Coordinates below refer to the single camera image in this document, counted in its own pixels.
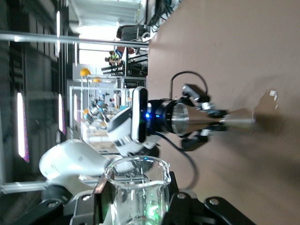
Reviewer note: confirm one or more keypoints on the steel double cone jigger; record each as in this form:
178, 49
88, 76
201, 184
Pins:
189, 119

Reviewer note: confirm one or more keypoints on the brown table mat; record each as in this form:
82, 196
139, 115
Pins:
234, 47

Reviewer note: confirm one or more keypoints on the aluminium frame beam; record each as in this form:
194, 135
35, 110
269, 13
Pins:
47, 38

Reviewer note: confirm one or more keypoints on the yellow hard hat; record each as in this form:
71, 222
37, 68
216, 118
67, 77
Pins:
85, 71

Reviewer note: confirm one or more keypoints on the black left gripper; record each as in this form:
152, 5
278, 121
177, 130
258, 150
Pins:
159, 117

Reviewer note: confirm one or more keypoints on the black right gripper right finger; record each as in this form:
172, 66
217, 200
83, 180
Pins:
180, 211

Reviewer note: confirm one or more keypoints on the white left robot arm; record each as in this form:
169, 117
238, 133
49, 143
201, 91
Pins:
70, 159

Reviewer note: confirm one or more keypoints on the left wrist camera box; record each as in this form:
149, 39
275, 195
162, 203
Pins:
140, 114

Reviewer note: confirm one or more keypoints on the clear glass measuring beaker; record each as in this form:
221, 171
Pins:
138, 192

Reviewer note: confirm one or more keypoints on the long ceiling light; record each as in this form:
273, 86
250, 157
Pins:
21, 126
61, 114

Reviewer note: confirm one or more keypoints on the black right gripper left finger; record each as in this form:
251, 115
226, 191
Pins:
101, 206

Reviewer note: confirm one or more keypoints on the metal table edge bracket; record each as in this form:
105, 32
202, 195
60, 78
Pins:
273, 93

